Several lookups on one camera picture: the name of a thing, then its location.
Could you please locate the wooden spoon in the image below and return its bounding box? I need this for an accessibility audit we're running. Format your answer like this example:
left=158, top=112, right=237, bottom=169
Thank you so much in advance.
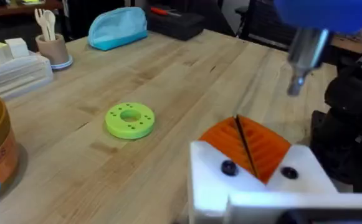
left=43, top=9, right=57, bottom=42

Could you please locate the blue soft zip bag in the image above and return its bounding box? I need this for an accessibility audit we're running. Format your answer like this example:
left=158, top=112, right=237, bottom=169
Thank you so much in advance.
left=87, top=6, right=149, bottom=52

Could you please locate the green disc with holes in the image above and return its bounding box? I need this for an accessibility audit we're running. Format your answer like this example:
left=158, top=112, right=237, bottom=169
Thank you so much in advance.
left=104, top=102, right=156, bottom=140

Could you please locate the black chair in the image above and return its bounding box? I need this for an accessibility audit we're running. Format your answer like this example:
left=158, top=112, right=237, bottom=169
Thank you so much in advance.
left=234, top=0, right=297, bottom=51

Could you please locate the blue electric screwdriver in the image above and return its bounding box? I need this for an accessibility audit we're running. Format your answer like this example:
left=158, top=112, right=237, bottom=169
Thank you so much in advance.
left=273, top=0, right=362, bottom=98

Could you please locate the beige cup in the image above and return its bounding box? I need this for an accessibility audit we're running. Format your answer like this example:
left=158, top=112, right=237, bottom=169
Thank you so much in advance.
left=35, top=33, right=70, bottom=66

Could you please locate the wooden fork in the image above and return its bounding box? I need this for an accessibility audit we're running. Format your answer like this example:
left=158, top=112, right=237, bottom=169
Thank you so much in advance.
left=34, top=8, right=50, bottom=42

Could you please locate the white and blue saucer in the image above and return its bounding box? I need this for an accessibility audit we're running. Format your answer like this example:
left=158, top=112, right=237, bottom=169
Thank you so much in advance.
left=50, top=55, right=74, bottom=70

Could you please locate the left gripper white and orange finger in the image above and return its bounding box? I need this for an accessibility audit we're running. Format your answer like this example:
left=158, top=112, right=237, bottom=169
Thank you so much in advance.
left=189, top=116, right=267, bottom=224

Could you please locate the brown wooden desk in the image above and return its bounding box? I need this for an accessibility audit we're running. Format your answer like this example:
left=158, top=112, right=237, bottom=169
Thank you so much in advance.
left=0, top=0, right=64, bottom=18

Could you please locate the clear box with blocks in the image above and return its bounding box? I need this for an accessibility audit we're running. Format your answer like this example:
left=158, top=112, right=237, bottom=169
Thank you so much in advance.
left=0, top=37, right=54, bottom=101

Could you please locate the black tool case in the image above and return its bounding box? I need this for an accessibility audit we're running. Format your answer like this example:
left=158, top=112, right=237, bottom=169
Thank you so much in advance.
left=147, top=5, right=206, bottom=42

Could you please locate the orange handled tool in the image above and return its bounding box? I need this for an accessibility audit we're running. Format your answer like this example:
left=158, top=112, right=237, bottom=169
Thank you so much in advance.
left=150, top=7, right=182, bottom=17

